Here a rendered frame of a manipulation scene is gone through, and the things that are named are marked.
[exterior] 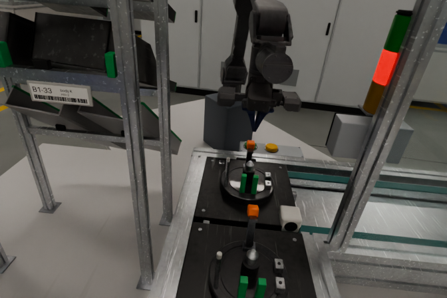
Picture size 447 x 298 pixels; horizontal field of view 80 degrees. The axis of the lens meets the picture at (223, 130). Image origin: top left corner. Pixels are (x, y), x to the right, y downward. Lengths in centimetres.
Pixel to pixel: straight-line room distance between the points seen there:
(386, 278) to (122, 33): 70
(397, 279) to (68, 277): 71
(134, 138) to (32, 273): 44
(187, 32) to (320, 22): 164
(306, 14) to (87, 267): 331
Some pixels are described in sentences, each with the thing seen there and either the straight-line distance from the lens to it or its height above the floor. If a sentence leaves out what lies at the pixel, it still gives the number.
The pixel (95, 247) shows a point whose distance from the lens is 76.
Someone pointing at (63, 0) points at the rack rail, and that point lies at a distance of 60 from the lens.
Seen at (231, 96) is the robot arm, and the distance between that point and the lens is 60.
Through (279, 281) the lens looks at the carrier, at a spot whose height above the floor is 101.
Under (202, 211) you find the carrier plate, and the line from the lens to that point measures 64.
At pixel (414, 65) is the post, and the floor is 135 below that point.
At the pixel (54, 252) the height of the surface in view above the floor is 86.
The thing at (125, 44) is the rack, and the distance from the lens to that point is 37.
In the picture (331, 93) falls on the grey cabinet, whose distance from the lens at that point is 386.
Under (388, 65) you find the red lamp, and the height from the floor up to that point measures 134.
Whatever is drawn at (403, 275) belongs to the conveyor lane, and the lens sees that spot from 76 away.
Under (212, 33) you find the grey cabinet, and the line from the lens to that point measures 362.
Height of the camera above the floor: 143
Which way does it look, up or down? 29 degrees down
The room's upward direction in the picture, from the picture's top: 5 degrees clockwise
